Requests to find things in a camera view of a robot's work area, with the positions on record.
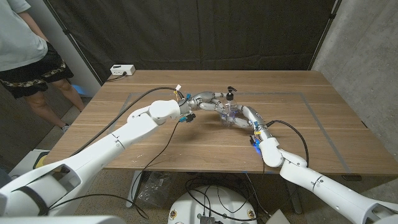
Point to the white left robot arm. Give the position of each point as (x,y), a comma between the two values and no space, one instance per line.
(109,149)

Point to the person in blue jeans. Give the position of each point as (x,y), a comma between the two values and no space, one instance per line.
(3,177)

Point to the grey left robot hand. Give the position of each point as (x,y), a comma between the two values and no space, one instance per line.
(203,98)

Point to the black table control panel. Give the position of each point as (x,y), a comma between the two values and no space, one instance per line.
(352,178)

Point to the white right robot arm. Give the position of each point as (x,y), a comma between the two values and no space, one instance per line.
(335,193)

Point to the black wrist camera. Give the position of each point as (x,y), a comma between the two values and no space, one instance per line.
(252,140)
(189,117)

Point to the clear bottle with black pump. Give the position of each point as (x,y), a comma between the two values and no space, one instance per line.
(230,96)

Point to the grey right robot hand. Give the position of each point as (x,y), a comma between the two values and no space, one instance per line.
(256,117)

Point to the white floor plate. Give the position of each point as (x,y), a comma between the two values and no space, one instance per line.
(278,219)

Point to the person in black shorts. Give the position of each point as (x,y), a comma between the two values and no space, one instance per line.
(18,34)

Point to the black backdrop stand pole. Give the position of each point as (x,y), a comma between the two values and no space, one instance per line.
(66,31)
(333,15)

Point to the clear plastic bag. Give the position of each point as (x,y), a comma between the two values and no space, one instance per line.
(154,189)

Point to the white robot head cover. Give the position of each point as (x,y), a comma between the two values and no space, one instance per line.
(62,220)

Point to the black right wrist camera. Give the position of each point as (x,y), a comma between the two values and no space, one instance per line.
(252,140)

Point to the white power strip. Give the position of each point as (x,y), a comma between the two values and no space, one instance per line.
(122,69)

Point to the white table leg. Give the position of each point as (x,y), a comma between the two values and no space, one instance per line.
(134,189)
(292,196)

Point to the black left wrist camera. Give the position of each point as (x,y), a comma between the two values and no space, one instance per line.
(189,117)

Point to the black backdrop curtain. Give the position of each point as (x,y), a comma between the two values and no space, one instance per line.
(199,31)

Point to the blue floor object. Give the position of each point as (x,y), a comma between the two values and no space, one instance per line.
(79,90)

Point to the white and yellow floor platform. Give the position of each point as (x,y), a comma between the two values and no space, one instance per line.
(31,158)

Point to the white robot torso base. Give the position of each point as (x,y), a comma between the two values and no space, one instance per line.
(214,202)

